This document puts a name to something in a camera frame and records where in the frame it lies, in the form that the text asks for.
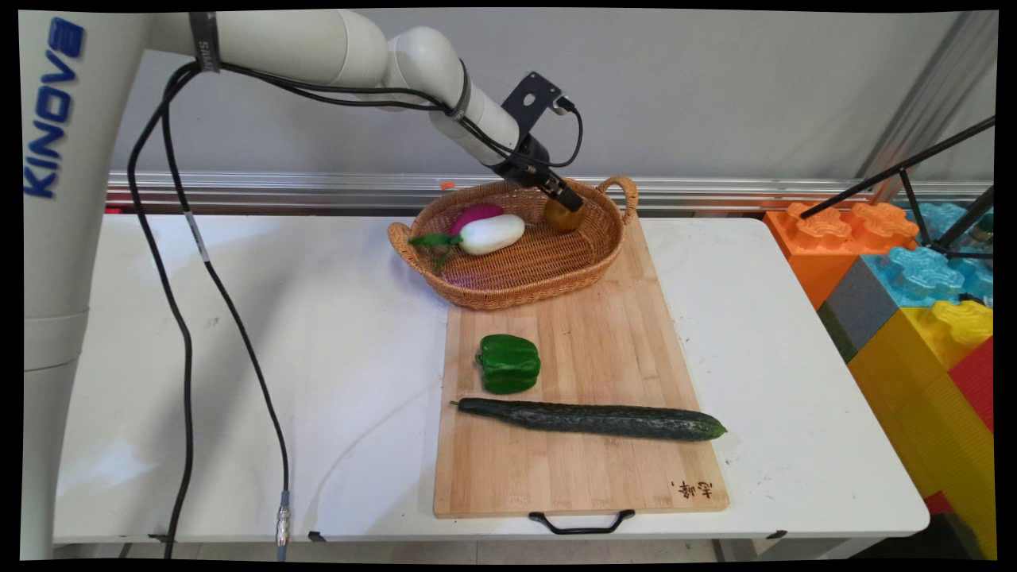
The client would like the woven wicker basket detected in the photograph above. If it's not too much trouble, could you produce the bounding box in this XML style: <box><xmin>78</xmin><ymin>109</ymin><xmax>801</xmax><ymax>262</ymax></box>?
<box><xmin>387</xmin><ymin>176</ymin><xmax>640</xmax><ymax>311</ymax></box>

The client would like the black camera cable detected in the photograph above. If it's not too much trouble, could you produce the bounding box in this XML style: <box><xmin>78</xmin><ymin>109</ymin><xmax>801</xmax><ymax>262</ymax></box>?
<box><xmin>213</xmin><ymin>60</ymin><xmax>586</xmax><ymax>172</ymax></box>

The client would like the grey giant building block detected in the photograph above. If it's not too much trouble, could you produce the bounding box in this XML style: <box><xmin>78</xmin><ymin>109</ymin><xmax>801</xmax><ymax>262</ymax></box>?
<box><xmin>818</xmin><ymin>256</ymin><xmax>900</xmax><ymax>363</ymax></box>

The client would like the purple eggplant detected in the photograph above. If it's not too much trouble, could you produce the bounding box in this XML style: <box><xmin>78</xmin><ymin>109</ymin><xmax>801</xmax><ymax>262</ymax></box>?
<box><xmin>449</xmin><ymin>203</ymin><xmax>506</xmax><ymax>238</ymax></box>

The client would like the orange giant building block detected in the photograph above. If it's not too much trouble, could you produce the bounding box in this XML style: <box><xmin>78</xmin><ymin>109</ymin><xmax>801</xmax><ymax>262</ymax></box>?
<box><xmin>763</xmin><ymin>201</ymin><xmax>921</xmax><ymax>311</ymax></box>

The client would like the plain black hanging cable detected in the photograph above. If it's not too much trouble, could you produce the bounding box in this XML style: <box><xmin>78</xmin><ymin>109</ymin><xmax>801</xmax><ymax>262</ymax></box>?
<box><xmin>127</xmin><ymin>64</ymin><xmax>199</xmax><ymax>560</ymax></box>

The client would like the aluminium wall rail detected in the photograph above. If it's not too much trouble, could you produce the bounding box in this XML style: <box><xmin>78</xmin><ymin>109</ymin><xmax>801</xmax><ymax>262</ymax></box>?
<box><xmin>106</xmin><ymin>169</ymin><xmax>994</xmax><ymax>217</ymax></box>

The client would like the blue giant building block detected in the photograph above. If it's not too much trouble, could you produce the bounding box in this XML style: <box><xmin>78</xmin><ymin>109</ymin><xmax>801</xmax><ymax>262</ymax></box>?
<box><xmin>861</xmin><ymin>202</ymin><xmax>996</xmax><ymax>308</ymax></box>

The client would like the black cable with metal connector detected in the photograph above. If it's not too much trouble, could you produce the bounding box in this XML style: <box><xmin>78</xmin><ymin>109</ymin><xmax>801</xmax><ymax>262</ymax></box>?
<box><xmin>161</xmin><ymin>64</ymin><xmax>292</xmax><ymax>562</ymax></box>

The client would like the orange yellow round fruit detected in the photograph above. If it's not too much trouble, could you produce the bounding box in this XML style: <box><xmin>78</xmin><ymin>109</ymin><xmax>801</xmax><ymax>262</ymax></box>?
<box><xmin>543</xmin><ymin>197</ymin><xmax>588</xmax><ymax>234</ymax></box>

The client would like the bamboo cutting board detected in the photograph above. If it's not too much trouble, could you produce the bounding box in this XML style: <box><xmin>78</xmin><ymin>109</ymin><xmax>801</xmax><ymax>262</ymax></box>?
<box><xmin>433</xmin><ymin>214</ymin><xmax>730</xmax><ymax>520</ymax></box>

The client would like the dark green cucumber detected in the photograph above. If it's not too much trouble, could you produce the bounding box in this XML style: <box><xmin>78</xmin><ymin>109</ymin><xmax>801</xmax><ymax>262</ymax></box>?
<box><xmin>450</xmin><ymin>396</ymin><xmax>729</xmax><ymax>443</ymax></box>

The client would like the aluminium diagonal post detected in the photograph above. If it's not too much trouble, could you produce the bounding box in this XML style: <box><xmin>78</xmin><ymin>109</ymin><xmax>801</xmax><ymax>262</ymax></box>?
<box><xmin>857</xmin><ymin>10</ymin><xmax>996</xmax><ymax>183</ymax></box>

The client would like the green bell pepper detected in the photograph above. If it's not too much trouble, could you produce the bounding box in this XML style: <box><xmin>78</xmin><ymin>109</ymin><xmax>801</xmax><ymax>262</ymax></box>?
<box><xmin>475</xmin><ymin>334</ymin><xmax>543</xmax><ymax>396</ymax></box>

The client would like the red giant building block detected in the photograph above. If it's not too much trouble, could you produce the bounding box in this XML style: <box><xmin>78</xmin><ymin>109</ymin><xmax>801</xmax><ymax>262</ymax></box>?
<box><xmin>947</xmin><ymin>337</ymin><xmax>996</xmax><ymax>435</ymax></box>

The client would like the black tripod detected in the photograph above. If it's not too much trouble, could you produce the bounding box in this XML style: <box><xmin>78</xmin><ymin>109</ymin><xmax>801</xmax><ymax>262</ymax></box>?
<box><xmin>799</xmin><ymin>115</ymin><xmax>996</xmax><ymax>263</ymax></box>

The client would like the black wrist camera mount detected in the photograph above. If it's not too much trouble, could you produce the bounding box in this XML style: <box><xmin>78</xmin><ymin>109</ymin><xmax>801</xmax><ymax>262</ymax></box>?
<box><xmin>501</xmin><ymin>71</ymin><xmax>578</xmax><ymax>133</ymax></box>

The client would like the yellow giant building block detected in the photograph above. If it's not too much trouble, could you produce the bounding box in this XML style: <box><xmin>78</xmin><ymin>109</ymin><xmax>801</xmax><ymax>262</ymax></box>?
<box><xmin>846</xmin><ymin>300</ymin><xmax>996</xmax><ymax>558</ymax></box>

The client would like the black velcro strap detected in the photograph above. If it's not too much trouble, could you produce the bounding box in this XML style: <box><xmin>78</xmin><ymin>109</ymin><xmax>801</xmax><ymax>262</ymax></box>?
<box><xmin>188</xmin><ymin>11</ymin><xmax>222</xmax><ymax>75</ymax></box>
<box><xmin>443</xmin><ymin>59</ymin><xmax>472</xmax><ymax>122</ymax></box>

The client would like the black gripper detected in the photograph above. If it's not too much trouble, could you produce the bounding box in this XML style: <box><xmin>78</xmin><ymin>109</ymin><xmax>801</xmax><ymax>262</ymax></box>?
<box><xmin>491</xmin><ymin>135</ymin><xmax>587</xmax><ymax>214</ymax></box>

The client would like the white and purple radish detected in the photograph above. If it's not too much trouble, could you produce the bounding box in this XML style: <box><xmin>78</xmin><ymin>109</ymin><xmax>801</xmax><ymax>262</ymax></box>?
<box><xmin>408</xmin><ymin>213</ymin><xmax>527</xmax><ymax>272</ymax></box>

